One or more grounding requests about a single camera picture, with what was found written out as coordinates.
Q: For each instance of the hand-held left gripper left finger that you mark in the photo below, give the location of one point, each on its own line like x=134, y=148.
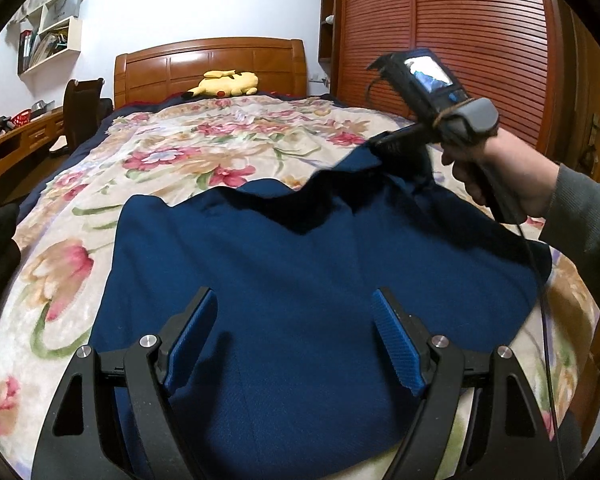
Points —
x=192, y=330

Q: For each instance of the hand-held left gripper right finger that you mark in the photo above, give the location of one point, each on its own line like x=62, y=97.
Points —
x=397, y=340

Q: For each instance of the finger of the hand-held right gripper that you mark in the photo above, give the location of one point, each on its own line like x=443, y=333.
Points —
x=397, y=141

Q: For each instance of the navy blue suit jacket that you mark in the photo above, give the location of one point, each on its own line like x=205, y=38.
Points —
x=305, y=260

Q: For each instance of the person's right forearm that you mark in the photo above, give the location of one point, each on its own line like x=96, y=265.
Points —
x=580, y=220

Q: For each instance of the person's right hand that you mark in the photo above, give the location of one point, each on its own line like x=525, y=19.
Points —
x=520, y=170

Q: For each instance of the wooden louvered wardrobe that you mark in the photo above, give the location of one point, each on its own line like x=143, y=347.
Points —
x=455, y=20

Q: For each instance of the small white ornament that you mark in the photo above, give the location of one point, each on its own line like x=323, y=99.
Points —
x=331, y=20

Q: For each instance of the yellow plush toy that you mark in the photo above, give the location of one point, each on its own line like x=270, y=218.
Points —
x=230, y=84

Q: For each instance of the floral blanket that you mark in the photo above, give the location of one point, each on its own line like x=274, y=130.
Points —
x=180, y=150

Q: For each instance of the dark brown chair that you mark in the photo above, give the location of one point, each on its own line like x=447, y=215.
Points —
x=82, y=105

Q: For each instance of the wooden bed headboard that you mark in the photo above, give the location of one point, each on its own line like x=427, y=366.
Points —
x=155, y=67

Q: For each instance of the wooden desk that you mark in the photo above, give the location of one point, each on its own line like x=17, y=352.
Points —
x=10, y=147

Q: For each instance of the red basket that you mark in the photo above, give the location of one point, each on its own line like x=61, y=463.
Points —
x=22, y=117

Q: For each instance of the white wall shelf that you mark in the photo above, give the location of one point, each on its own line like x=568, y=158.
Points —
x=60, y=35

